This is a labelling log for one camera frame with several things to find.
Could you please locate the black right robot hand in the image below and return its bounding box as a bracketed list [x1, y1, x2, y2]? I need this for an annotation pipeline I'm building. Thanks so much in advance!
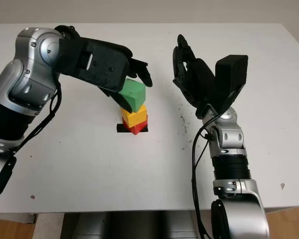
[172, 34, 219, 119]

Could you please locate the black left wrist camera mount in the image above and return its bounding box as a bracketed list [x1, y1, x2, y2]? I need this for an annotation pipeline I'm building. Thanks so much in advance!
[58, 37, 134, 93]

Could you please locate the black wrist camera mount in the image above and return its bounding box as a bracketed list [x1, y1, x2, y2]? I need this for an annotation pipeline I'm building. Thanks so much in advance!
[206, 54, 249, 117]
[58, 37, 134, 93]

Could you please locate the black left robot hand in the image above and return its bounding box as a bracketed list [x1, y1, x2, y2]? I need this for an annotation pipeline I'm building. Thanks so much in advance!
[98, 57, 154, 114]

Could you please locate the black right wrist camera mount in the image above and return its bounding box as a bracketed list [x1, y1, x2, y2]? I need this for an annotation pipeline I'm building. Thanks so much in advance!
[206, 54, 249, 117]

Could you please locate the white table leg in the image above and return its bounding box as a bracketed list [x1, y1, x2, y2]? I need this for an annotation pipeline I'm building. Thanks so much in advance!
[34, 213, 64, 239]

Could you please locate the grey table frame rail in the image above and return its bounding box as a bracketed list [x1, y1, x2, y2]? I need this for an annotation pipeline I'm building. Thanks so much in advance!
[0, 213, 37, 225]

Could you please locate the red block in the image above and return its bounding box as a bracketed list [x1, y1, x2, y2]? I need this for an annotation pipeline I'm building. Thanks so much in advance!
[122, 119, 149, 135]

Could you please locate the black tape strip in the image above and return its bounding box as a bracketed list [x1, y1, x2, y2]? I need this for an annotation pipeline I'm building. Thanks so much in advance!
[116, 123, 150, 134]

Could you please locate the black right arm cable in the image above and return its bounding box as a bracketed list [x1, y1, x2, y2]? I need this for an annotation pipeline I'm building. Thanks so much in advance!
[191, 104, 230, 239]

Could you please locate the green block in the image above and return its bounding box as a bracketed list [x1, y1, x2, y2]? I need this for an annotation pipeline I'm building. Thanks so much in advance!
[119, 78, 147, 113]

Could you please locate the yellow block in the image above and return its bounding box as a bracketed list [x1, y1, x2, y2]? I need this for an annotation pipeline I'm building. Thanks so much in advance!
[121, 104, 148, 127]

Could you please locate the grey robot torso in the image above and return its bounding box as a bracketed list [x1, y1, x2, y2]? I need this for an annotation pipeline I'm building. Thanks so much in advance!
[61, 211, 212, 239]

